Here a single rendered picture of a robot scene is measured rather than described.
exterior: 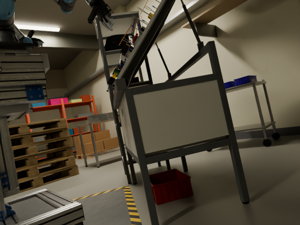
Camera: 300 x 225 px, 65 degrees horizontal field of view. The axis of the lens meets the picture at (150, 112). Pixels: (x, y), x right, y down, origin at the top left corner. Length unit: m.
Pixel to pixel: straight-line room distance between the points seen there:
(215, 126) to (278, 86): 2.59
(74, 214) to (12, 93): 0.75
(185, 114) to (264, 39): 2.85
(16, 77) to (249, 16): 3.53
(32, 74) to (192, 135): 0.98
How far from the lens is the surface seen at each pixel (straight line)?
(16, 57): 1.53
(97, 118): 4.36
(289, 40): 3.93
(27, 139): 3.93
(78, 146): 6.92
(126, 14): 2.87
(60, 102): 7.76
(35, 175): 3.94
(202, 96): 1.44
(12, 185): 1.69
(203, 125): 1.42
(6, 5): 1.50
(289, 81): 3.90
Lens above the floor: 0.58
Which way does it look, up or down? 3 degrees up
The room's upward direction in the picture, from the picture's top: 12 degrees counter-clockwise
